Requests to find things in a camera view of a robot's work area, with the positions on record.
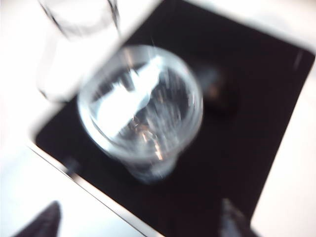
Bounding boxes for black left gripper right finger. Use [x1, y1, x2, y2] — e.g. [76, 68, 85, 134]
[219, 197, 251, 237]

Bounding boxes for silver closed laptop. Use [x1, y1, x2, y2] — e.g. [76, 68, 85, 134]
[0, 144, 161, 237]

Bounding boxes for small clear plastic labelled cup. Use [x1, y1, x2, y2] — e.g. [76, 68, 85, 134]
[36, 0, 122, 102]

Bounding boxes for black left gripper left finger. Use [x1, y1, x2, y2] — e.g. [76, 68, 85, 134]
[12, 200, 61, 237]

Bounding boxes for black mouse pad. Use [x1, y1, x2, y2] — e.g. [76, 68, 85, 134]
[32, 0, 316, 237]

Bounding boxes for black computer mouse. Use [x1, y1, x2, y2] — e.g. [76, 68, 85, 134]
[197, 66, 239, 115]

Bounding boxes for medium clear plastic logo cup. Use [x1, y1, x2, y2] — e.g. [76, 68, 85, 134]
[77, 44, 204, 185]

